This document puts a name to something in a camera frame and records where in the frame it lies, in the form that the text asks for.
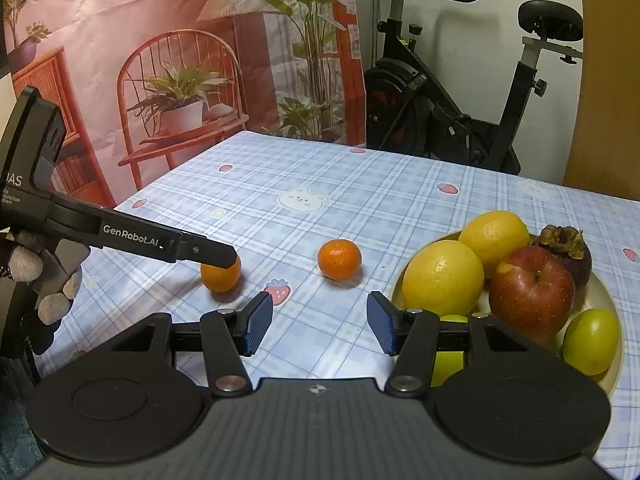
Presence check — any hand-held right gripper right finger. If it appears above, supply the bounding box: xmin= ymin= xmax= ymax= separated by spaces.
xmin=366 ymin=290 xmax=552 ymax=397

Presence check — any black exercise bike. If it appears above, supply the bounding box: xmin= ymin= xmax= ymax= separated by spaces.
xmin=350 ymin=0 xmax=586 ymax=176

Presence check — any red apple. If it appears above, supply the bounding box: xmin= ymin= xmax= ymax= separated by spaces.
xmin=489 ymin=246 xmax=577 ymax=343

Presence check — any small orange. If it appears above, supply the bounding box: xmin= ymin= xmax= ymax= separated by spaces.
xmin=317 ymin=239 xmax=362 ymax=282
xmin=200 ymin=255 xmax=243 ymax=294

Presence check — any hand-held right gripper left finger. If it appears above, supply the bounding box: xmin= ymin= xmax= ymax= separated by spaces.
xmin=111 ymin=290 xmax=275 ymax=397

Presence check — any dark purple mangosteen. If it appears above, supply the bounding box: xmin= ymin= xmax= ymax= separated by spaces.
xmin=531 ymin=224 xmax=593 ymax=290

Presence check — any person's left hand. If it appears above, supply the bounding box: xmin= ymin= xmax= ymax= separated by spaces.
xmin=0 ymin=231 xmax=84 ymax=357

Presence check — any yellow lemon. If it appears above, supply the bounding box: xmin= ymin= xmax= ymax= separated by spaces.
xmin=402 ymin=240 xmax=486 ymax=317
xmin=458 ymin=210 xmax=531 ymax=279

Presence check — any blue rug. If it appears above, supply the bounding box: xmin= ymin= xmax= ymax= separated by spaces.
xmin=0 ymin=355 xmax=51 ymax=480

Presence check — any green round fruit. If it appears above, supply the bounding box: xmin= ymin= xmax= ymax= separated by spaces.
xmin=562 ymin=308 xmax=621 ymax=377
xmin=430 ymin=314 xmax=471 ymax=389

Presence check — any blue plaid tablecloth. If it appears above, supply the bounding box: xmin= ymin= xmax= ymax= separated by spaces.
xmin=35 ymin=130 xmax=640 ymax=480

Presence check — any beige round plate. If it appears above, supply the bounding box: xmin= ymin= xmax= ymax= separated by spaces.
xmin=390 ymin=230 xmax=626 ymax=396

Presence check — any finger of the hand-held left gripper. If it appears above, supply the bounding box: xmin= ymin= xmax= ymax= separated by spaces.
xmin=174 ymin=232 xmax=239 ymax=269

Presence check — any wooden board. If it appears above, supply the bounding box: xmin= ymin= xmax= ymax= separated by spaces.
xmin=562 ymin=0 xmax=640 ymax=201

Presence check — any printed backdrop cloth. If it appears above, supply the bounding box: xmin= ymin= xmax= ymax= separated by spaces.
xmin=0 ymin=0 xmax=372 ymax=211

